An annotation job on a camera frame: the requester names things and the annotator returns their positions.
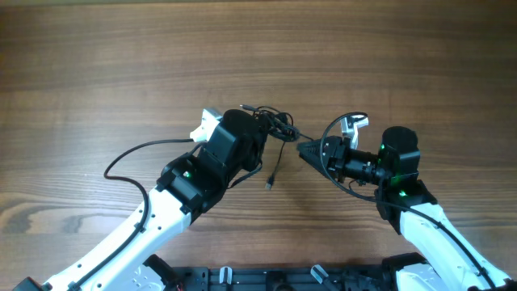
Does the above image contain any black cable bundle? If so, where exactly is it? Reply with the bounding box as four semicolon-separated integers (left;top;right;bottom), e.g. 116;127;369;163
239;103;314;192

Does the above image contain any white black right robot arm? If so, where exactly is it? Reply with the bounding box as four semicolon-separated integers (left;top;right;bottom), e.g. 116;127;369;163
297;126;516;290

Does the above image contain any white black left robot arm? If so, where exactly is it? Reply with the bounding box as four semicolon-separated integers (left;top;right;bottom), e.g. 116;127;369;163
16;109;273;290

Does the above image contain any black right camera cable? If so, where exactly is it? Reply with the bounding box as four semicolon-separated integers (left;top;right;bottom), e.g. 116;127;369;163
318;111;498;290

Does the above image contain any black camera cable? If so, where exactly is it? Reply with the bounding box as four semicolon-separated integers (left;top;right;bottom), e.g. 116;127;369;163
66;138;195;291
318;111;498;290

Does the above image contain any black left camera cable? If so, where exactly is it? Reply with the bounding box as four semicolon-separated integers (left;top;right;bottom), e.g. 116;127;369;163
66;138;195;291

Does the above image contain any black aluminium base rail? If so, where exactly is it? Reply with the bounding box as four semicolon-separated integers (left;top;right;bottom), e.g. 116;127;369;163
166;265;397;291

